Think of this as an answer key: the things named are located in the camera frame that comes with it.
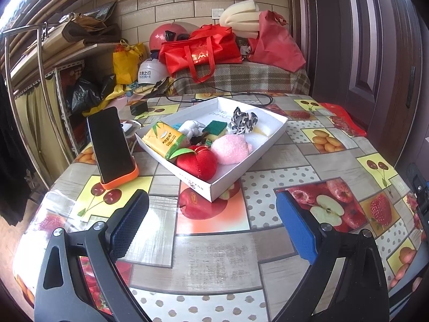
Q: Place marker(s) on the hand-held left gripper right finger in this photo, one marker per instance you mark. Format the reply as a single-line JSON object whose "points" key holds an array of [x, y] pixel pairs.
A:
{"points": [[296, 221]]}

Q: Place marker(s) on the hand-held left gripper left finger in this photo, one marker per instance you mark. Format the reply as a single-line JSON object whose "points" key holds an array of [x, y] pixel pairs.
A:
{"points": [[129, 221]]}

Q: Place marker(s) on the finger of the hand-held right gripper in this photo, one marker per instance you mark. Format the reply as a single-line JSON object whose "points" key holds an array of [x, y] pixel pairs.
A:
{"points": [[419, 187]]}

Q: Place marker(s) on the white cardboard box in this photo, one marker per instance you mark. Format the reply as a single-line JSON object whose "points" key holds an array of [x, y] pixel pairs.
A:
{"points": [[201, 187]]}

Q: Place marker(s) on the printed tissue pack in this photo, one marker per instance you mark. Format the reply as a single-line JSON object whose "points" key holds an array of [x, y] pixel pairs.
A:
{"points": [[162, 139]]}

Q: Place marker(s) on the red plush apple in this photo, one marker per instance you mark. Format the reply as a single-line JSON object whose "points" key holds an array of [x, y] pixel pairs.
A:
{"points": [[197, 164]]}

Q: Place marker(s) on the pink fluffy ball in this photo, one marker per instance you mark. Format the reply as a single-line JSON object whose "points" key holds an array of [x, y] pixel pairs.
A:
{"points": [[231, 148]]}

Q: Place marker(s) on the white plush toy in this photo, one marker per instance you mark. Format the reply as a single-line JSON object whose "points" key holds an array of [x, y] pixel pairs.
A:
{"points": [[191, 127]]}

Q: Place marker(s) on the zebra print cloth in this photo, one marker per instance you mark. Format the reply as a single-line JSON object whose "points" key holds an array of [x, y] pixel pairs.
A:
{"points": [[243, 120]]}

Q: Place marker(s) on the green scouring sponge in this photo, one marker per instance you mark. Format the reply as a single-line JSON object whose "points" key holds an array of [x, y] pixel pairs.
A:
{"points": [[214, 130]]}

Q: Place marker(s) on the black phone in orange case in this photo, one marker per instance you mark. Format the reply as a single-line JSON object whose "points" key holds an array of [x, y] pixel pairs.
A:
{"points": [[110, 144]]}

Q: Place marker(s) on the fruit print tablecloth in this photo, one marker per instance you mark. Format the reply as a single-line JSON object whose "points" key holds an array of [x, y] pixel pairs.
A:
{"points": [[218, 258]]}

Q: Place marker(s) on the white round-button device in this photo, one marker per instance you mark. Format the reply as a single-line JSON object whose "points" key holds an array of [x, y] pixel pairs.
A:
{"points": [[127, 126]]}

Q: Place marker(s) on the red plastic package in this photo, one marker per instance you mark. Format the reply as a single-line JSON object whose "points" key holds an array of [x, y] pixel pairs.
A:
{"points": [[342, 119]]}

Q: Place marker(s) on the black power adapter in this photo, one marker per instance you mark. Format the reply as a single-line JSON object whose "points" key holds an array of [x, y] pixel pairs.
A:
{"points": [[138, 109]]}

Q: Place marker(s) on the yellow cloth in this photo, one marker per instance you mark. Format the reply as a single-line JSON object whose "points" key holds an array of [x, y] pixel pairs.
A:
{"points": [[114, 95]]}

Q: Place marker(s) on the yellow curtain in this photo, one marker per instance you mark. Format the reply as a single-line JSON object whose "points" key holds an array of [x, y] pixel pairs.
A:
{"points": [[37, 124]]}

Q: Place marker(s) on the black plastic bag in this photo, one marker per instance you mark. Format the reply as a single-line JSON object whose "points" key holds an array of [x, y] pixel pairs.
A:
{"points": [[82, 95]]}

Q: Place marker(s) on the plaid covered stool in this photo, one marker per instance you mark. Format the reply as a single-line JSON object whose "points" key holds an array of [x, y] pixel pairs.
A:
{"points": [[251, 80]]}

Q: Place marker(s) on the white helmet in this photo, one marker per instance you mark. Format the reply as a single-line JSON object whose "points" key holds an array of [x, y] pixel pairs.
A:
{"points": [[150, 72]]}

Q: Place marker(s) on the yellow shopping bag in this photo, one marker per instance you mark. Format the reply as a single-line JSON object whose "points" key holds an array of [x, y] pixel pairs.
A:
{"points": [[125, 65]]}

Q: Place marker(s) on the brown door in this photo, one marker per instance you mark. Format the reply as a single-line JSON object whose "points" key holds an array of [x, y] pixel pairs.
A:
{"points": [[362, 40]]}

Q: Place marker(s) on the chrome metal rack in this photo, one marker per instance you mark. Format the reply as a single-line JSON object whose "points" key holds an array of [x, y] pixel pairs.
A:
{"points": [[42, 73]]}

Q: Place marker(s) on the red nonwoven bag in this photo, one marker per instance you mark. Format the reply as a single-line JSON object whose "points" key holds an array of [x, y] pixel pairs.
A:
{"points": [[278, 47]]}

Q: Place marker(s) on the wooden shelf board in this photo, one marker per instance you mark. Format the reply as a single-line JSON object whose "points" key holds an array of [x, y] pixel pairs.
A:
{"points": [[60, 58]]}

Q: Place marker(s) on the red tote bag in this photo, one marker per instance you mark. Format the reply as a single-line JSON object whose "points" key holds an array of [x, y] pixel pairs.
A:
{"points": [[201, 53]]}

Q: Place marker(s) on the red helmet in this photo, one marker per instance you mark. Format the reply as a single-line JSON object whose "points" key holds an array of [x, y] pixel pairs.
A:
{"points": [[161, 38]]}

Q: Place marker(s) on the cardboard pile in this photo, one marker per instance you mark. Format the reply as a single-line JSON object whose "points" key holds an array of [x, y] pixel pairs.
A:
{"points": [[87, 28]]}

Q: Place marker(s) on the cream foam strips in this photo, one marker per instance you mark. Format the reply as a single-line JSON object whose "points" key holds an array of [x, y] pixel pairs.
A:
{"points": [[241, 15]]}

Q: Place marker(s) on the white wall switch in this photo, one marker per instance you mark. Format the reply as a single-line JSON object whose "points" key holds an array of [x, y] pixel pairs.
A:
{"points": [[218, 13]]}

